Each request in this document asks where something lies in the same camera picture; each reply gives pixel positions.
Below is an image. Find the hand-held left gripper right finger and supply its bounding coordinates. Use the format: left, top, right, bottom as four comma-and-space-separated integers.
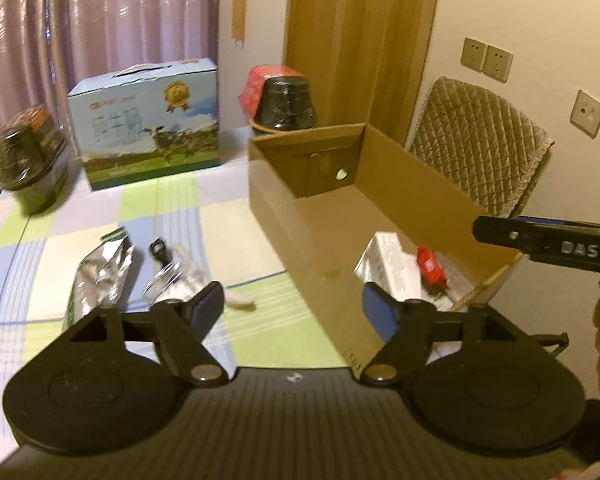
361, 282, 538, 386

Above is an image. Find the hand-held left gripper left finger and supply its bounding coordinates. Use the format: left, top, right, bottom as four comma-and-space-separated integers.
62, 282, 229, 387

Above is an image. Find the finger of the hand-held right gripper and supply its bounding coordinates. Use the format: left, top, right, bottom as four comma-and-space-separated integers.
517, 216, 600, 234
472, 216, 600, 257

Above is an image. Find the cream plastic spoon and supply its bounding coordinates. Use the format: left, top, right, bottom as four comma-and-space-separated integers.
172, 242, 256, 312

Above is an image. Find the clear plastic bag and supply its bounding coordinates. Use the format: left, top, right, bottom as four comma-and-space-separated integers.
142, 259, 207, 307

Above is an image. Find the white green medicine box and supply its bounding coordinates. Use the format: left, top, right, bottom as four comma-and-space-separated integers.
353, 231, 422, 302

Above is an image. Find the red packet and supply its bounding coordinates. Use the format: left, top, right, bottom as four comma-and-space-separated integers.
414, 245, 449, 292

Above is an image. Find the black cable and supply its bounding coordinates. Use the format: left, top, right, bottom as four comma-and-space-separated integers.
148, 238, 172, 264

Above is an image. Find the brown cardboard box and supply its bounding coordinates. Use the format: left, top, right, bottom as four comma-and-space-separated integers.
249, 122, 525, 368

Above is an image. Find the silver foil bag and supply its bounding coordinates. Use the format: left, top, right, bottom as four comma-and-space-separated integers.
66, 227, 134, 332

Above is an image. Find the checkered cloth desktop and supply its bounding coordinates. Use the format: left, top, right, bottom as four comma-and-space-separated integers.
0, 125, 371, 466

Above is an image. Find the quilted beige chair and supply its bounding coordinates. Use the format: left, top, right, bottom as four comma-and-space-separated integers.
405, 76, 556, 221

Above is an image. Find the blue milk carton box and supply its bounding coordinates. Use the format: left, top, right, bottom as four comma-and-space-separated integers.
66, 57, 222, 192

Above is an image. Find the dark pot with red lid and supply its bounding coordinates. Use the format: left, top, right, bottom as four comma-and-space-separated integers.
239, 64, 319, 134

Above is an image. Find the dark wrapped pot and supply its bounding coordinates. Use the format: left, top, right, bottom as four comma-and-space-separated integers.
0, 105, 72, 217

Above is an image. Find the wooden door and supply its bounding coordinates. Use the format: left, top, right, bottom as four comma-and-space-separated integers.
281, 0, 442, 133

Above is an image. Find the mauve curtain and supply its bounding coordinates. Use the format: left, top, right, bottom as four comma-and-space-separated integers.
0, 0, 226, 171

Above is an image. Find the beige wall socket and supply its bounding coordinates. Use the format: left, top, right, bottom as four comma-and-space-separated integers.
482, 45, 514, 84
460, 37, 487, 72

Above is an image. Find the wooden wall hanger strip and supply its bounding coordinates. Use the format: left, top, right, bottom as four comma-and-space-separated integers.
231, 0, 249, 52

